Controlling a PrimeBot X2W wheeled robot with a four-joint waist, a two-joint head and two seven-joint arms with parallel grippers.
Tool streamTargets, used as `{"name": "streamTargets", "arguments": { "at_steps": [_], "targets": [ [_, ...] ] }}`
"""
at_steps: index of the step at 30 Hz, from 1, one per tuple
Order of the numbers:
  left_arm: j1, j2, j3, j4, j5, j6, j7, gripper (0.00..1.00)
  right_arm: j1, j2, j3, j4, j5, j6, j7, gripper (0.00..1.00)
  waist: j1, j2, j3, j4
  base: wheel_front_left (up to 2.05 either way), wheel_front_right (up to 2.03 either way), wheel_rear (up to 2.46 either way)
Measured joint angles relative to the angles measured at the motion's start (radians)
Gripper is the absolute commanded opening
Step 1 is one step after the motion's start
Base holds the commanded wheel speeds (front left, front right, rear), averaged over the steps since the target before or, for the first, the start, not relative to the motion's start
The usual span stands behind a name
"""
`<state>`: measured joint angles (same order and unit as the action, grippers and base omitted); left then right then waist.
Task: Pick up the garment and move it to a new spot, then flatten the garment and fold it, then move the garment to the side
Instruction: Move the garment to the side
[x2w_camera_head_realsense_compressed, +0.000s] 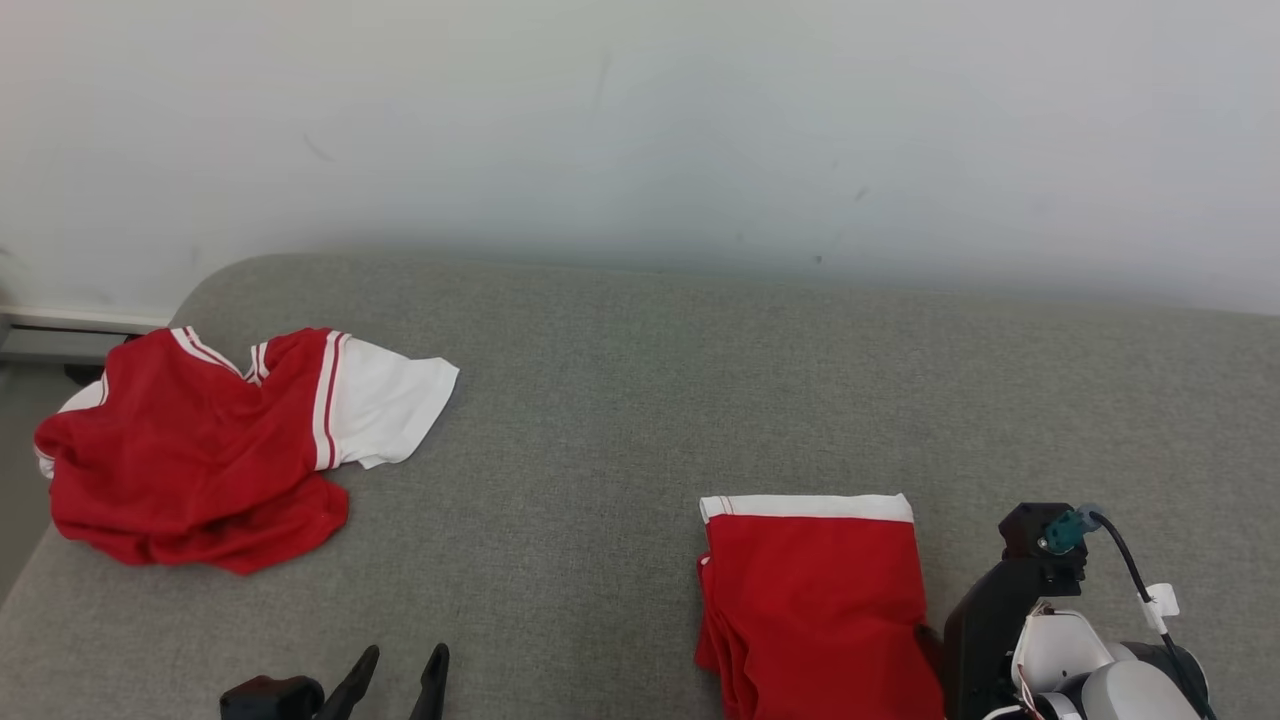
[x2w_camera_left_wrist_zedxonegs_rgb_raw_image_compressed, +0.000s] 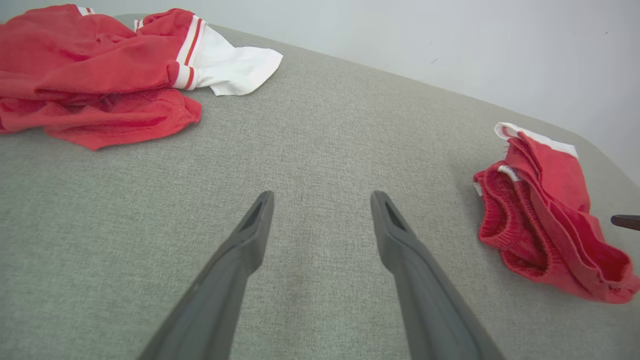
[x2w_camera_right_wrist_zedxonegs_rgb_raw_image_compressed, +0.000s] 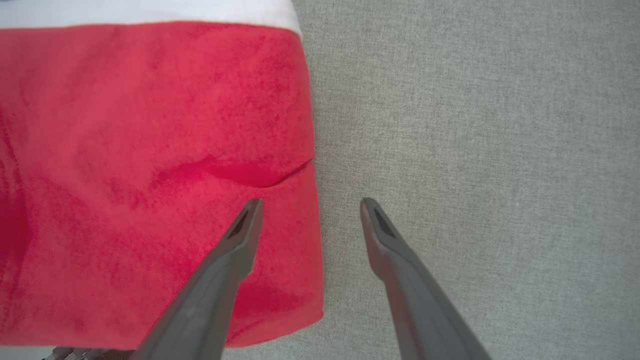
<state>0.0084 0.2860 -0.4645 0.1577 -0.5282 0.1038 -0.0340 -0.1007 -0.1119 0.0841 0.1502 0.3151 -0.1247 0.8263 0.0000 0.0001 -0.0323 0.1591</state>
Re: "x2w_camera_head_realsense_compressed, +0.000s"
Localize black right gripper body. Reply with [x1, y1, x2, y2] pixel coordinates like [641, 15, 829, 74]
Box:
[942, 555, 1089, 720]

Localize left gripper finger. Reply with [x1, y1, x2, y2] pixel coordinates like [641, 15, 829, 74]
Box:
[318, 645, 382, 720]
[408, 642, 452, 720]

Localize red shorts with white trim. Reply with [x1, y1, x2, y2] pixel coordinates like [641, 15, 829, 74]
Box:
[694, 492, 947, 720]

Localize red jersey with white sleeves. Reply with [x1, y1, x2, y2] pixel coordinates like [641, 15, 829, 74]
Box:
[33, 325, 462, 577]

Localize grey low cart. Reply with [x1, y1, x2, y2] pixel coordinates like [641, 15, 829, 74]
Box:
[0, 322, 151, 387]

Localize wall baseboard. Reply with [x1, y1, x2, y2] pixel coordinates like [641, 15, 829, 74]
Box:
[0, 304, 173, 337]

